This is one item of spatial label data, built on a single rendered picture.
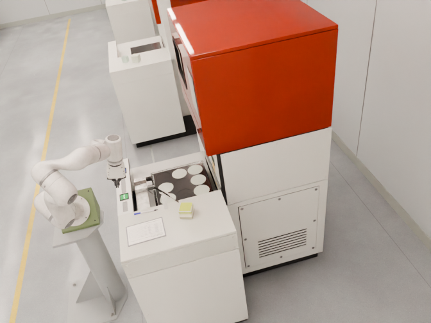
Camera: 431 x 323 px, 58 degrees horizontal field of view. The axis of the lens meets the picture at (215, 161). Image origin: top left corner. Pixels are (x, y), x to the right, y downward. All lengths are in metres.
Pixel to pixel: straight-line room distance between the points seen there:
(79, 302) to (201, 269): 1.30
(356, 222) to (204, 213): 1.63
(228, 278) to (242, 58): 1.26
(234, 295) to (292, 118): 1.14
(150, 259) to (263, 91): 1.05
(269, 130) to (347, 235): 1.47
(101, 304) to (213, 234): 1.37
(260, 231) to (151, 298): 0.85
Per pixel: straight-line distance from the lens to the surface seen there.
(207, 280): 2.36
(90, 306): 3.24
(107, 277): 2.96
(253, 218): 2.60
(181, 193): 2.46
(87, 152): 1.84
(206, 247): 2.14
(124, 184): 2.57
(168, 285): 2.33
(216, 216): 2.19
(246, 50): 1.93
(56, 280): 3.54
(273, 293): 3.01
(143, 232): 2.21
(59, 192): 1.82
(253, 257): 2.90
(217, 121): 2.06
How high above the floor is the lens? 2.54
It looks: 38 degrees down
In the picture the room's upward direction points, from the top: 9 degrees counter-clockwise
